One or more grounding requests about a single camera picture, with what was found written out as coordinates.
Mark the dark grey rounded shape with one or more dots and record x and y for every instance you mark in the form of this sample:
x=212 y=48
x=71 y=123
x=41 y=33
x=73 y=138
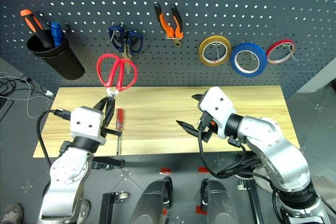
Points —
x=218 y=203
x=151 y=203

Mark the red tape roll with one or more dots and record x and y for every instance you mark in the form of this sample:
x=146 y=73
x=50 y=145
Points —
x=281 y=42

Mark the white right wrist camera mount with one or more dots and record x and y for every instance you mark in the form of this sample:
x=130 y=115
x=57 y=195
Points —
x=218 y=100

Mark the black cup holder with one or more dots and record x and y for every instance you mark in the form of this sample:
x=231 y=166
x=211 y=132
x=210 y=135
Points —
x=63 y=61

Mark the blue marker pen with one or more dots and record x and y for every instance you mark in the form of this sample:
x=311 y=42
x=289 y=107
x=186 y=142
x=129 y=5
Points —
x=56 y=31

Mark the black table frame bar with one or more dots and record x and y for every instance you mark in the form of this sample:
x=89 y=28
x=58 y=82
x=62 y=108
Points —
x=107 y=162

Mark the blue tape roll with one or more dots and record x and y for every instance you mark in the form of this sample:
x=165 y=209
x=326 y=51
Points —
x=248 y=46

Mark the white triangular power adapter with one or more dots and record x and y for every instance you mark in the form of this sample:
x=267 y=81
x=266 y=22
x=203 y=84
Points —
x=49 y=93

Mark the grey worn shoe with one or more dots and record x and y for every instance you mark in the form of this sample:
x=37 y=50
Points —
x=11 y=213

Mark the black table frame leg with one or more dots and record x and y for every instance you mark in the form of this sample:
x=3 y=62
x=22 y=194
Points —
x=253 y=200

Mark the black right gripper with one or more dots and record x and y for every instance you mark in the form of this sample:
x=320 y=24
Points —
x=207 y=129

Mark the yellow tape roll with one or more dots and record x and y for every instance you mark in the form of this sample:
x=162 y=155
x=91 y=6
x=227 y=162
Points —
x=202 y=48

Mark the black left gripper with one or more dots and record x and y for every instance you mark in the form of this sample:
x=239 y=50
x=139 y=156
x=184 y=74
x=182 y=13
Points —
x=114 y=132

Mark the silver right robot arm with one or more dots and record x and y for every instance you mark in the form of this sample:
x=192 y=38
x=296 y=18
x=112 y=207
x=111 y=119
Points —
x=278 y=150

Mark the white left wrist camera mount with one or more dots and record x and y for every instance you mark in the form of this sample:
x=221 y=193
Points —
x=86 y=119

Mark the dark flat device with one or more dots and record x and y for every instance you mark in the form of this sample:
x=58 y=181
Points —
x=4 y=107

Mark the metal pegboard hook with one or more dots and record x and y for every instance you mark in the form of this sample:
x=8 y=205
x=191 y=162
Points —
x=216 y=51
x=112 y=33
x=291 y=51
x=254 y=56

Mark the orange black pliers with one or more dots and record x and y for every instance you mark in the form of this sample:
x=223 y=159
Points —
x=170 y=31

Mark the black table frame with caster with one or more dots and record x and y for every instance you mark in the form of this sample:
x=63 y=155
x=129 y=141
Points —
x=110 y=203

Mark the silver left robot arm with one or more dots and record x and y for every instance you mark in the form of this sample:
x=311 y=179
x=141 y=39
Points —
x=68 y=169

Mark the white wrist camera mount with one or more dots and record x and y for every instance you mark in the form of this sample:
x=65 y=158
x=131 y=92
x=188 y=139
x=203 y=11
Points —
x=86 y=119
x=218 y=100

